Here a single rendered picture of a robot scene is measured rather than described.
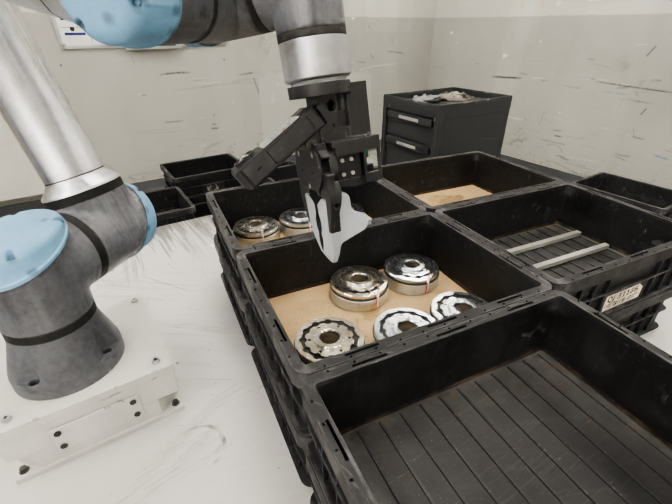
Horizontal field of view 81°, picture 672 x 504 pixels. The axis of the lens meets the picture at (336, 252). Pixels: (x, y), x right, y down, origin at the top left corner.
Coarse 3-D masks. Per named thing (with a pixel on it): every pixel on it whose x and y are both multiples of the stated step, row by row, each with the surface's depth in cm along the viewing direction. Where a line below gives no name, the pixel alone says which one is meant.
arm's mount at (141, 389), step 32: (128, 320) 70; (0, 352) 64; (128, 352) 63; (160, 352) 63; (0, 384) 58; (96, 384) 58; (128, 384) 58; (160, 384) 62; (0, 416) 53; (32, 416) 53; (64, 416) 55; (96, 416) 57; (128, 416) 60; (160, 416) 64; (0, 448) 52; (32, 448) 54; (64, 448) 56; (96, 448) 60
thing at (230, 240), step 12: (288, 180) 96; (216, 192) 89; (228, 192) 90; (396, 192) 89; (216, 204) 83; (420, 204) 83; (216, 216) 78; (384, 216) 78; (396, 216) 78; (228, 228) 73; (228, 240) 69; (276, 240) 69; (288, 240) 69
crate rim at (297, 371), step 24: (408, 216) 78; (432, 216) 78; (312, 240) 70; (480, 240) 69; (240, 264) 62; (264, 312) 52; (480, 312) 52; (288, 336) 48; (408, 336) 48; (288, 360) 44; (336, 360) 44
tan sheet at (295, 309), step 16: (320, 288) 74; (448, 288) 74; (272, 304) 70; (288, 304) 70; (304, 304) 70; (320, 304) 70; (384, 304) 70; (400, 304) 70; (416, 304) 70; (288, 320) 66; (304, 320) 66; (352, 320) 66; (368, 320) 66; (368, 336) 62
